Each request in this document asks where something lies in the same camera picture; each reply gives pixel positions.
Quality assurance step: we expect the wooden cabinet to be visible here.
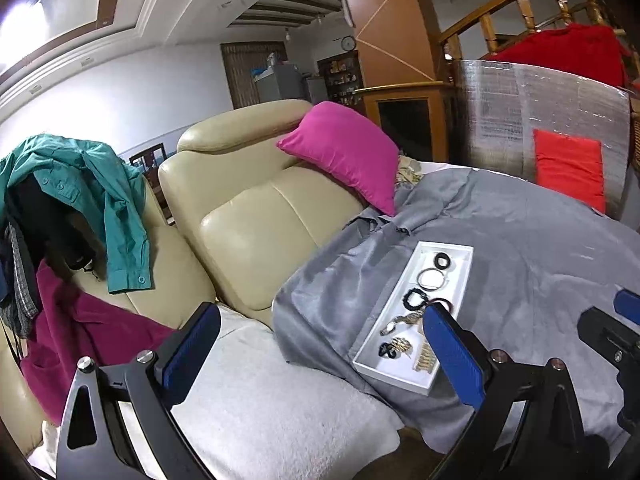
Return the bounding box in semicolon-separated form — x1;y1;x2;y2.
328;0;454;164

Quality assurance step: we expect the white jewelry tray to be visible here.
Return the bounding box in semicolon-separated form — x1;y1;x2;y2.
352;242;474;396

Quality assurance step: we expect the black beaded scrunchie bracelet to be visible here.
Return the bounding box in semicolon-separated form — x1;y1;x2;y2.
403;287;431;312

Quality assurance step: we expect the white towel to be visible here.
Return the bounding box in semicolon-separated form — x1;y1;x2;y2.
29;301;407;480

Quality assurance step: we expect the dark wooden chair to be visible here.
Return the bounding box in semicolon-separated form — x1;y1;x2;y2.
129;143;175;226

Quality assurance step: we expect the maroon garment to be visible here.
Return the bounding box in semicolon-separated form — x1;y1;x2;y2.
21;262;175;426

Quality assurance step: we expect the red blanket on railing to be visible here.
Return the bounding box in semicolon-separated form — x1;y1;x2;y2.
485;24;630;87

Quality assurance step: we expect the cream hair claw clip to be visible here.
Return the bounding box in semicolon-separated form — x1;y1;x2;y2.
413;320;437;374

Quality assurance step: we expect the beige leather sofa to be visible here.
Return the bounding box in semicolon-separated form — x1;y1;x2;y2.
1;100;362;448

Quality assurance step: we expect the silver bangle bracelet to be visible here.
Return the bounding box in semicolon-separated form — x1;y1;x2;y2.
416;266;447;291

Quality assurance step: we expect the silver foil insulation board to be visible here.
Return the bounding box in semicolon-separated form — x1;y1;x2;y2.
454;60;631;219

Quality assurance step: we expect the grey refrigerator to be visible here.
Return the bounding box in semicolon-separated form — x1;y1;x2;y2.
253;52;329;105

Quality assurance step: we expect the red pillow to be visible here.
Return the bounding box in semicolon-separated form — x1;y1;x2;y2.
533;129;606;214

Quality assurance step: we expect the magenta pillow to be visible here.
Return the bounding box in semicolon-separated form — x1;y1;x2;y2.
277;101;399;216

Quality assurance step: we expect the gold metal wrist watch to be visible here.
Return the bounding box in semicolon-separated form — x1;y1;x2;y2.
380;309;424;336

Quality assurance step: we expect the grey bed sheet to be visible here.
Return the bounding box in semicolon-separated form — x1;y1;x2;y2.
272;168;639;453

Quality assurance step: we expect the wooden stair railing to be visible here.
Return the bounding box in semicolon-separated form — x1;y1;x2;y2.
438;0;639;80

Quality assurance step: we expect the wall clock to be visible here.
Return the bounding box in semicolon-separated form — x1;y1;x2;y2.
341;36;356;52

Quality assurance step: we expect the teal green shirt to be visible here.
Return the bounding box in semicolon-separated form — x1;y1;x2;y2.
1;133;153;294

